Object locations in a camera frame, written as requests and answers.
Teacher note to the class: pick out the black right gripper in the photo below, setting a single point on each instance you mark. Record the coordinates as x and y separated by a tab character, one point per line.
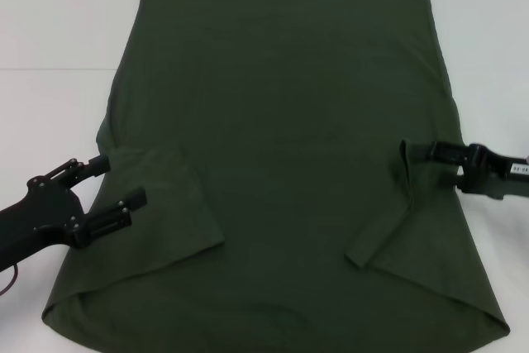
487	175

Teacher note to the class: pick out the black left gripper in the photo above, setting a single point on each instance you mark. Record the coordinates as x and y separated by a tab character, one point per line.
39	216

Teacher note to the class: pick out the dark green t-shirt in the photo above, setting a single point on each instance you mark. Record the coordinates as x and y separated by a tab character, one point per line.
268	101

